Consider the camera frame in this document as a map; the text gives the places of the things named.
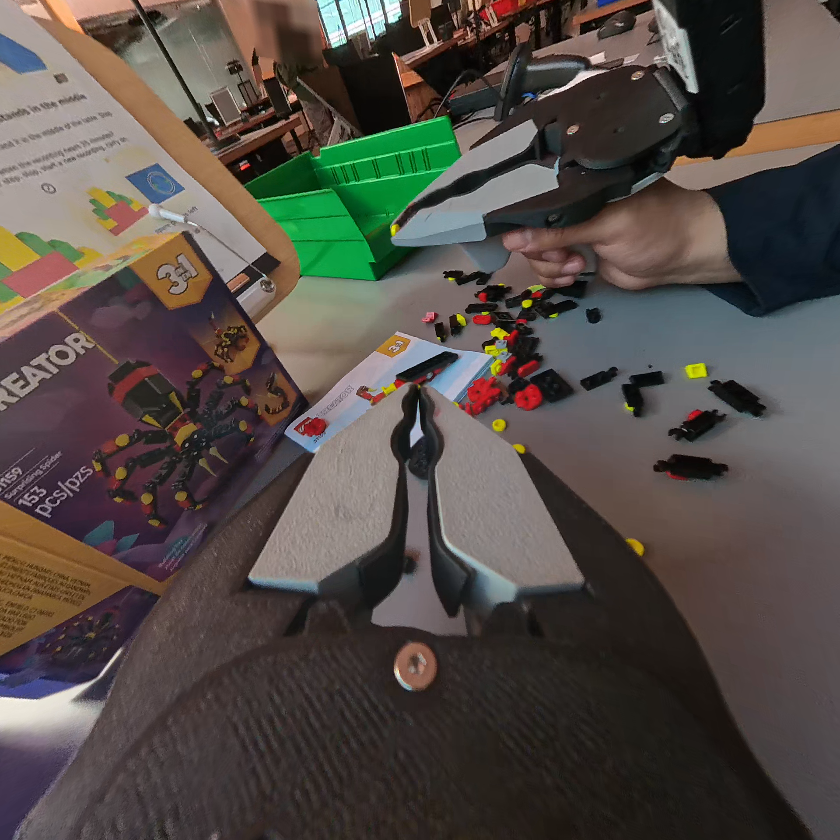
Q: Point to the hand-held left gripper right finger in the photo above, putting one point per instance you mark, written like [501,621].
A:
[505,518]

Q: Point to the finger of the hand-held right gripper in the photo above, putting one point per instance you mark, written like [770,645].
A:
[459,223]
[499,157]

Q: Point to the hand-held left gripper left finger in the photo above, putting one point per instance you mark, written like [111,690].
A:
[334,512]

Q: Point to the black round lego plate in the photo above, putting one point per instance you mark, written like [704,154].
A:
[420,459]

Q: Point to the lego pieces pile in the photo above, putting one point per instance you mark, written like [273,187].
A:
[528,397]

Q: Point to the person's right forearm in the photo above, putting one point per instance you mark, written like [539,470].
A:
[787,229]

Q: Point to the red round lego piece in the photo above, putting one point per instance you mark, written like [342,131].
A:
[313,426]

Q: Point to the brown Lego plate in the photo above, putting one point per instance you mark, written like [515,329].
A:
[426,367]

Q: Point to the purple cardboard lego box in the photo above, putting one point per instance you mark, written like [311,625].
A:
[131,426]

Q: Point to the person's right hand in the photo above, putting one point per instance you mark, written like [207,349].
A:
[656,243]

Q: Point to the black barcode scanner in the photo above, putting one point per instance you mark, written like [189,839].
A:
[518,72]

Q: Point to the black computer mouse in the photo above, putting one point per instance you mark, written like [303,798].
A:
[617,25]

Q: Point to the green plastic bin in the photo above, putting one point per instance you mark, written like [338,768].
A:
[354,197]

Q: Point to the scorpion cover instruction booklet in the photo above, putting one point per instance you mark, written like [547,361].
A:
[354,387]

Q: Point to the thin black pole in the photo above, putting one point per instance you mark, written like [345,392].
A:
[167,65]

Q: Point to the printed instruction sheet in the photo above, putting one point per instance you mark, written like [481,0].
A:
[79,151]

